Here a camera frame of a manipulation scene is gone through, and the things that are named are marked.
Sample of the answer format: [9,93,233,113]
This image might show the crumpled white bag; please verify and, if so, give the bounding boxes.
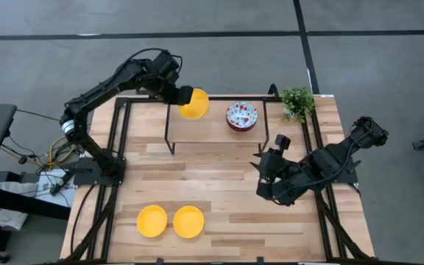
[0,206,29,231]

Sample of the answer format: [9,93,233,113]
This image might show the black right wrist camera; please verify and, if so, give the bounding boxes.
[274,134,292,152]

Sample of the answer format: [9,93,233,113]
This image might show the black metal table frame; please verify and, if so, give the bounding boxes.
[60,94,375,265]

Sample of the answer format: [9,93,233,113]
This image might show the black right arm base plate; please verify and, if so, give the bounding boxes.
[329,158,359,185]

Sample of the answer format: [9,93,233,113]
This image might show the black low bench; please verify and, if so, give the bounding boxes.
[0,183,71,222]

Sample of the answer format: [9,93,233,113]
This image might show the yellow mini bowl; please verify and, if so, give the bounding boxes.
[178,88,211,120]
[136,205,169,238]
[172,205,205,239]

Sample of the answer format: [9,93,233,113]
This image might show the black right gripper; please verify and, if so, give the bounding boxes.
[250,146,301,207]

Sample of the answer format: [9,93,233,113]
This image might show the wooden shelf black metal legs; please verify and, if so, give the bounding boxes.
[163,96,271,155]

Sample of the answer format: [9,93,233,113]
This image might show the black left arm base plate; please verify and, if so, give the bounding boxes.
[72,157,127,186]

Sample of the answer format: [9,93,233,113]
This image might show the white cloth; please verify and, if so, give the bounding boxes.
[0,169,77,207]

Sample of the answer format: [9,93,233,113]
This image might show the thick black cable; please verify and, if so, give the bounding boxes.
[69,183,99,258]

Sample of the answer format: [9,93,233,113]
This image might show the small green plant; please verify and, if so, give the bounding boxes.
[280,86,316,124]

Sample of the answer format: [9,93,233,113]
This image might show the yellow cable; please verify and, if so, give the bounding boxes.
[48,135,77,165]

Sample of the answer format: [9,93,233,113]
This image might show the black power adapter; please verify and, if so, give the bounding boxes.
[49,172,66,197]

